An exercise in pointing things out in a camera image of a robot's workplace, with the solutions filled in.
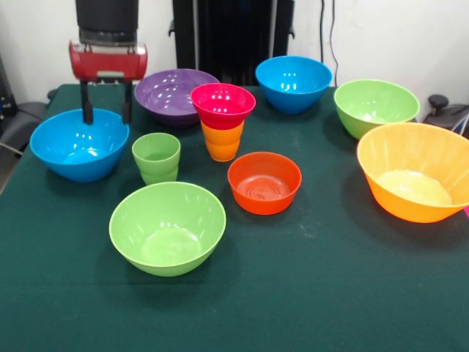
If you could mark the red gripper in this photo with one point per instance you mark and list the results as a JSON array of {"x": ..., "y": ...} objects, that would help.
[{"x": 110, "y": 66}]

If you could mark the green plastic cup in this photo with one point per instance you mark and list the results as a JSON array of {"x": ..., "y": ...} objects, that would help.
[{"x": 156, "y": 166}]

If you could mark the pink plastic bowl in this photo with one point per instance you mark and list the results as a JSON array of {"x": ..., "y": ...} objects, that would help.
[{"x": 223, "y": 106}]

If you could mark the orange plastic cup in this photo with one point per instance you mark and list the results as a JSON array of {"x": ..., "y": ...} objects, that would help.
[{"x": 223, "y": 146}]

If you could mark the red-orange plastic bowl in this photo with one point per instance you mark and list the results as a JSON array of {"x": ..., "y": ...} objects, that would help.
[{"x": 264, "y": 201}]

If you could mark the blue plastic bowl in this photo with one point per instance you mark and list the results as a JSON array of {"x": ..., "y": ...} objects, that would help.
[
  {"x": 293, "y": 84},
  {"x": 78, "y": 154}
]

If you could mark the large orange plastic bowl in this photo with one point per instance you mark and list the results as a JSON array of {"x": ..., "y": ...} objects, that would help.
[{"x": 414, "y": 176}]

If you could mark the purple plastic bowl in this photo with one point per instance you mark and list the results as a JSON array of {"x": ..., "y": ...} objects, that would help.
[{"x": 168, "y": 95}]

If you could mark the dark grey chair base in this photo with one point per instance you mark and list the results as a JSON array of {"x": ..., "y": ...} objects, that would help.
[
  {"x": 22, "y": 121},
  {"x": 445, "y": 113}
]

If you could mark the green plastic bowl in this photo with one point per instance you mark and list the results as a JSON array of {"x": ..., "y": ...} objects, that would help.
[
  {"x": 375, "y": 104},
  {"x": 166, "y": 234}
]

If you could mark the dark green table cloth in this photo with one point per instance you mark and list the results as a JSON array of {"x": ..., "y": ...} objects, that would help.
[{"x": 234, "y": 315}]

